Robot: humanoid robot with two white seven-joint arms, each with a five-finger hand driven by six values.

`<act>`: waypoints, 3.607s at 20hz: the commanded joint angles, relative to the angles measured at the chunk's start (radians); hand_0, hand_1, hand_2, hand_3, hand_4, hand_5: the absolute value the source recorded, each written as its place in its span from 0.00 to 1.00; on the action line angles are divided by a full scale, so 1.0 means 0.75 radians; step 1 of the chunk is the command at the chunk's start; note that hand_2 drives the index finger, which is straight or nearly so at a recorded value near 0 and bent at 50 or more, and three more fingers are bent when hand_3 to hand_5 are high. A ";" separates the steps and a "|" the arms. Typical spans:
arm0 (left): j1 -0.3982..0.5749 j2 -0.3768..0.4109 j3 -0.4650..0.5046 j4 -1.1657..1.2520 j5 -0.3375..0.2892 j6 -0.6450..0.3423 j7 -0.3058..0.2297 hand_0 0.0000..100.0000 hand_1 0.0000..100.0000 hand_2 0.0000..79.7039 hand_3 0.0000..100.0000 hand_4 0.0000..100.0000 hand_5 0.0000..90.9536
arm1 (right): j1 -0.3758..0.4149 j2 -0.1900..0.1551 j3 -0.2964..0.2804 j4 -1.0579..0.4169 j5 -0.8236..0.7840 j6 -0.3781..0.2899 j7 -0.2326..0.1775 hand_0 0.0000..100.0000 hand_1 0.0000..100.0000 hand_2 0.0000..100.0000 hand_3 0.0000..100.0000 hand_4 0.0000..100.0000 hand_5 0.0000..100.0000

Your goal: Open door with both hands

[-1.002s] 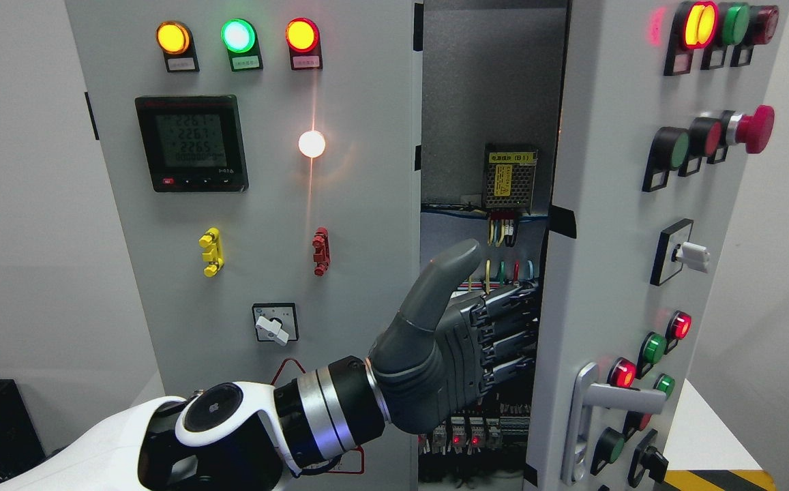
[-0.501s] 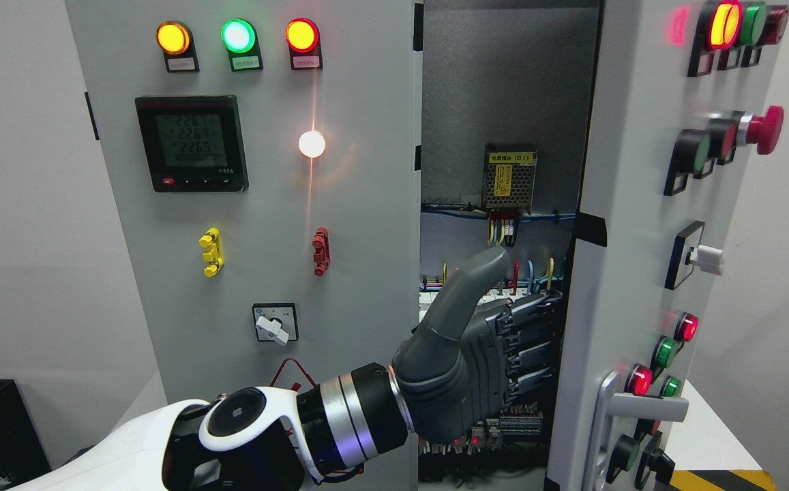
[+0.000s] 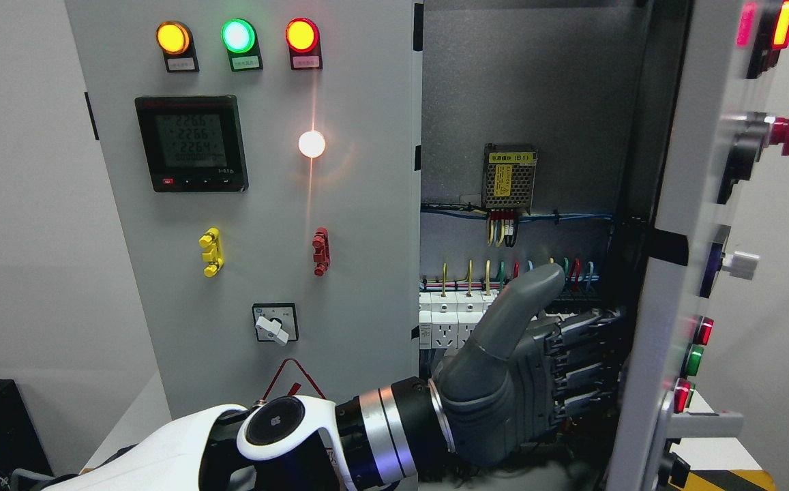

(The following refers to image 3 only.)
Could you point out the grey robotic left hand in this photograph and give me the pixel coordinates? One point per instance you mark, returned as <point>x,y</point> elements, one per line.
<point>522,374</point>

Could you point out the yellow test terminal block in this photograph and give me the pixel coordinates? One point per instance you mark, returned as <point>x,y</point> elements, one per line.
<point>211,247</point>

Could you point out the white selector switch right door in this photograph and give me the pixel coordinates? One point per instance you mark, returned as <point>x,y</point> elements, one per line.
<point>738,264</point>

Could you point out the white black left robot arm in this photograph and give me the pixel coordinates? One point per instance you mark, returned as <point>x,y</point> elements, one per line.
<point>295,442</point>

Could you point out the grey cabinet door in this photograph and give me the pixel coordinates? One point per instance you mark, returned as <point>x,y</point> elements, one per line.
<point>705,66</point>
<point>329,139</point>

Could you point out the green indicator lamp left door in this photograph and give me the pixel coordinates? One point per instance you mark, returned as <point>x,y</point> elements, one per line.
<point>238,35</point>

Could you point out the red indicator lamp left door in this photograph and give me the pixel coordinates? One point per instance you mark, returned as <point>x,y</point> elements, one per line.
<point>302,35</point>

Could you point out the white socket breaker row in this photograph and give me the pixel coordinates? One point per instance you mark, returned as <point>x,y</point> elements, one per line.
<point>446,320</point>

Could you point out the red electric hazard sticker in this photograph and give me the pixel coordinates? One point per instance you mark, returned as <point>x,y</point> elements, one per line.
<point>290,378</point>

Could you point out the black digital power meter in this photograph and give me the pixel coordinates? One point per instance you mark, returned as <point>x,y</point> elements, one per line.
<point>193,144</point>

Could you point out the silver door handle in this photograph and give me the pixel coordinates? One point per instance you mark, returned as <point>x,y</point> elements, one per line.
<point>726,424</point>

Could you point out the yellow indicator lamp left door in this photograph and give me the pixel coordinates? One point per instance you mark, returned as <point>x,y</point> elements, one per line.
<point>173,38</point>

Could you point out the perforated metal power supply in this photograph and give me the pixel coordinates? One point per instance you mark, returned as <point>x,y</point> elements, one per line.
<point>509,171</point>

